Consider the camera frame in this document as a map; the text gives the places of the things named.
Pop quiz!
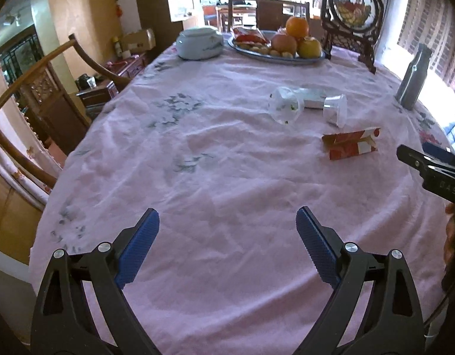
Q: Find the dark wooden side cabinet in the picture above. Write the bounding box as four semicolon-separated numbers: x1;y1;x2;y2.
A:
76;52;147;109

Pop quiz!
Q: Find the round decorative table screen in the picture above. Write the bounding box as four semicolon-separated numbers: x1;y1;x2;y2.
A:
320;0;384;75

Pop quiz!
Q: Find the beige cardboard box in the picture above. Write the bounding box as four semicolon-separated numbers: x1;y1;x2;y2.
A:
121;28;156;51

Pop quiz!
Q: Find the small clear plastic cup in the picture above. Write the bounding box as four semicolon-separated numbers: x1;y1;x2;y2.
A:
322;94;348;128

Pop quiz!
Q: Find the red paper box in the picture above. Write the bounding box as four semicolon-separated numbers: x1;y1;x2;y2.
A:
321;127;381;161

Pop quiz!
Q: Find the metal fruit tray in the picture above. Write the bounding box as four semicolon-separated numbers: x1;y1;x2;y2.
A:
227;30;326;66

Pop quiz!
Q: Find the brown striped curtain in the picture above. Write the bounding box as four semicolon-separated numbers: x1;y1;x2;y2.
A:
397;0;455;105

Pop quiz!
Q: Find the pink floral tablecloth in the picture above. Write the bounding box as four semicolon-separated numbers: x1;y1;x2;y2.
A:
30;41;454;355

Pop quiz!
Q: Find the yellow apple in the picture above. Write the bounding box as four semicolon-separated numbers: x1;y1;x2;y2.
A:
298;37;322;59

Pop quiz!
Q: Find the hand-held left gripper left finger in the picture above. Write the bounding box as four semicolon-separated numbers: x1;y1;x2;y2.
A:
31;208;162;355

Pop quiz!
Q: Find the red pomegranate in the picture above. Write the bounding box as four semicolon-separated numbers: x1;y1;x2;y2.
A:
271;33;298;56

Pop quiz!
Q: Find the curved wooden armchair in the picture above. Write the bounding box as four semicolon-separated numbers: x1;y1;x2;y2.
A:
0;33;131;195

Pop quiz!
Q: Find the silver foil packet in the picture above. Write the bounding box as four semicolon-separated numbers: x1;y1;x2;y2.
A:
301;88;327;110

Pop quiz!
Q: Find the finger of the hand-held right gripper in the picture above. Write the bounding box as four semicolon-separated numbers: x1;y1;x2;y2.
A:
396;145;455;179
421;142;455;164

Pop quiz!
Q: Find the grey metal bottle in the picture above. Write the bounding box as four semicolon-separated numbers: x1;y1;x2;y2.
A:
394;43;434;111

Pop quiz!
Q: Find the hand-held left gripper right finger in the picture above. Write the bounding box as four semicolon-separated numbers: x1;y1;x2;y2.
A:
294;207;424;355

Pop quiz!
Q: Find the white lidded porcelain bowl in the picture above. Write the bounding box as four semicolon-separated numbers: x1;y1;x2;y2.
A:
176;27;225;61

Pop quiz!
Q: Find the red snack packet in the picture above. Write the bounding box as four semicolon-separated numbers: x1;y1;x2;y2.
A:
230;27;270;44

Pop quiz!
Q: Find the orange fruit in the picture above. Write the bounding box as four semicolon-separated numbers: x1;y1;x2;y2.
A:
285;15;310;39

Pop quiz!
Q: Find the large clear plastic cup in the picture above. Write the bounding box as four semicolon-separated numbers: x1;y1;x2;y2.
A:
268;86;306;126

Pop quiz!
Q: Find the dark wooden dining chair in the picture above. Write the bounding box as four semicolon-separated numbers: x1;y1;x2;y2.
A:
227;0;312;33

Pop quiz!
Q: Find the pile of nuts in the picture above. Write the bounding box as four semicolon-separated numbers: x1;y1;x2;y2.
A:
237;42;271;55

